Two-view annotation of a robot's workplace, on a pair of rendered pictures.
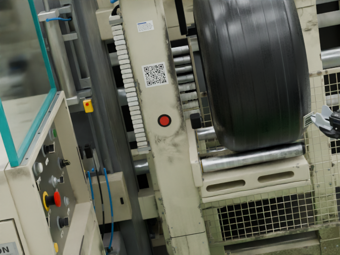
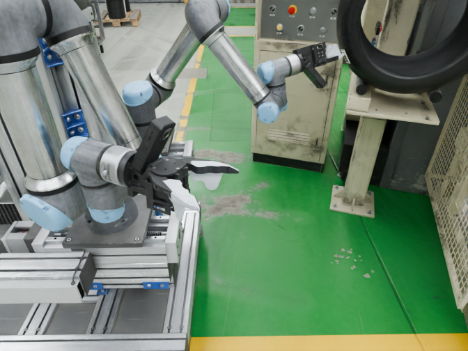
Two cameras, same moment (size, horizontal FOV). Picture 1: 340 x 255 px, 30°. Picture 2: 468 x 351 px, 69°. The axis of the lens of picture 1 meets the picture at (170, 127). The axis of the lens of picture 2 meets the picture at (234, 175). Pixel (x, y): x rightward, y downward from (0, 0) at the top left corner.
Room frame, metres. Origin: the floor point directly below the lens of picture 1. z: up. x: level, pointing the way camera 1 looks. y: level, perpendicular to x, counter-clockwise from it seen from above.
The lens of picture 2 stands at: (1.72, -1.87, 1.41)
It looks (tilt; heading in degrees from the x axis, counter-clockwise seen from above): 35 degrees down; 105
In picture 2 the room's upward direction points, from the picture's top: straight up
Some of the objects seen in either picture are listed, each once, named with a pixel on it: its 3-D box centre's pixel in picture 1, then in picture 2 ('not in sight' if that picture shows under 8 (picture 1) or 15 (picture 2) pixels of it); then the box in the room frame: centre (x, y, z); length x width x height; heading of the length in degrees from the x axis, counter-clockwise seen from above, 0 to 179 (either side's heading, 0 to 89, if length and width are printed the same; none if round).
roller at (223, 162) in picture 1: (251, 157); (362, 76); (1.90, -0.24, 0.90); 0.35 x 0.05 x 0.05; 87
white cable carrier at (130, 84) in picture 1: (131, 85); not in sight; (2.01, 0.10, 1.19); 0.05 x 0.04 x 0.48; 177
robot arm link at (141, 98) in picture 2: not in sight; (139, 101); (1.04, -0.73, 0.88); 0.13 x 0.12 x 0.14; 88
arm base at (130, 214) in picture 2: not in sight; (108, 204); (1.17, -1.21, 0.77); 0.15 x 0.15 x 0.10
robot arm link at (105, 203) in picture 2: not in sight; (108, 191); (1.30, -1.35, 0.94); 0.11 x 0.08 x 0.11; 80
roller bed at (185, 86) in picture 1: (172, 81); not in sight; (2.43, -0.05, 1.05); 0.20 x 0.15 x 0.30; 87
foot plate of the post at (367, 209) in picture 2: not in sight; (352, 198); (2.04, 0.01, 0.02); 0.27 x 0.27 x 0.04; 87
